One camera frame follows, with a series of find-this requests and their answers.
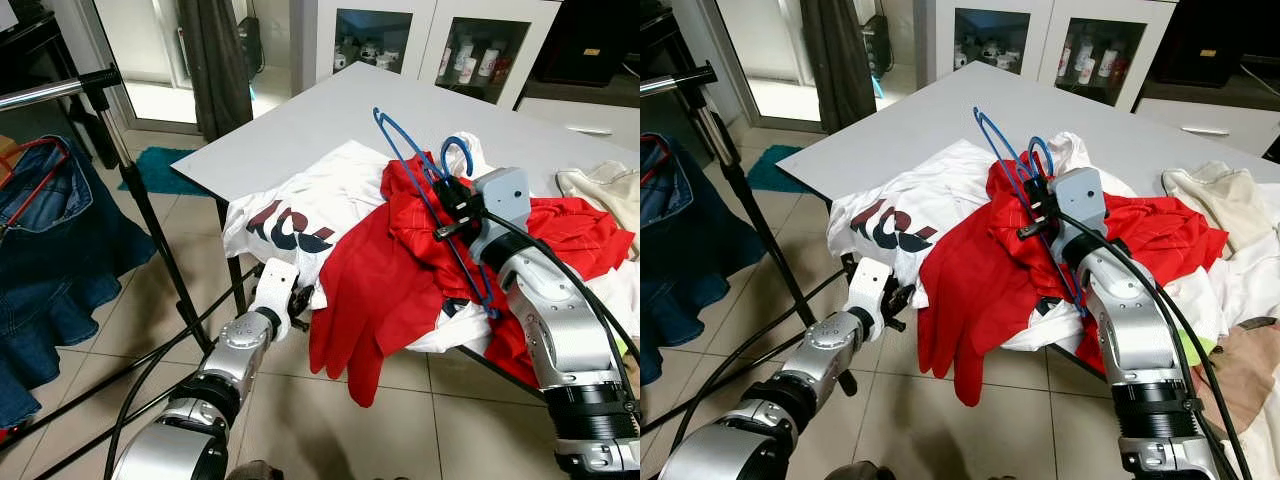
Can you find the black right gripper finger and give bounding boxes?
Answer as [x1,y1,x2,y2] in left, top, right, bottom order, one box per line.
[437,175,476,213]
[1020,175,1055,213]

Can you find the white T-shirt red black print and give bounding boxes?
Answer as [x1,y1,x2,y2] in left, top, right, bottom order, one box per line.
[222,140,491,353]
[827,140,1086,351]

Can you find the red polo shirt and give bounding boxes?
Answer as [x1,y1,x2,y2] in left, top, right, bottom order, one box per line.
[380,150,636,391]
[985,150,1229,376]

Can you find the pink hanger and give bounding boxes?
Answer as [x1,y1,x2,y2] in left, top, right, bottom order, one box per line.
[640,140,674,188]
[0,137,73,238]

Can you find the white table black legs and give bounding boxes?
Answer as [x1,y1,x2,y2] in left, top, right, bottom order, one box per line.
[170,62,641,391]
[775,62,1280,381]

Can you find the cream crumpled garment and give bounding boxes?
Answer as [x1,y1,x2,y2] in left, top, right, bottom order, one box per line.
[1160,160,1273,258]
[557,160,641,241]

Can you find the wide white drawer front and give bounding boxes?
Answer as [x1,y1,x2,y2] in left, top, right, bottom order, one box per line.
[1135,97,1280,158]
[515,97,641,153]

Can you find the chrome and black clothes rack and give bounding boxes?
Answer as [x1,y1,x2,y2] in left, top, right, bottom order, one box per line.
[640,62,826,431]
[0,65,231,471]

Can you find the white glass door cabinet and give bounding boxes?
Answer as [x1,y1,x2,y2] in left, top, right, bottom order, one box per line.
[915,0,1178,111]
[290,0,563,111]

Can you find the teal floor mat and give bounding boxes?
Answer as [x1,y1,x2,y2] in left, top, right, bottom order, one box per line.
[745,145,813,193]
[120,147,216,197]

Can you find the black speaker box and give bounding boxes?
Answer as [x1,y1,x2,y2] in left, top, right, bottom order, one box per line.
[1150,0,1280,88]
[540,0,641,88]

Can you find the blue denim jeans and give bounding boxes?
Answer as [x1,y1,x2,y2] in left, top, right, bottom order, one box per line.
[0,135,158,431]
[640,135,766,386]

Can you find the grey curtain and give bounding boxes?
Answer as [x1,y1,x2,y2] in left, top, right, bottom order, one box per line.
[180,0,256,143]
[800,0,881,136]

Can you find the beige pink printed garment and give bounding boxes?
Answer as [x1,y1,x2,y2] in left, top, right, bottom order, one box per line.
[1190,317,1280,438]

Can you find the black desk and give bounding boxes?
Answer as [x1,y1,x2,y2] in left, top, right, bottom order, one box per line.
[640,0,701,81]
[0,0,86,101]

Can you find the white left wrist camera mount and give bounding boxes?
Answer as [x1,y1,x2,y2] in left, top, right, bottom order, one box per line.
[250,258,299,341]
[848,257,894,341]

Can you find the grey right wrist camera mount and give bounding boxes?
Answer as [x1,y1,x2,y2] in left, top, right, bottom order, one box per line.
[470,167,531,261]
[1050,167,1108,251]

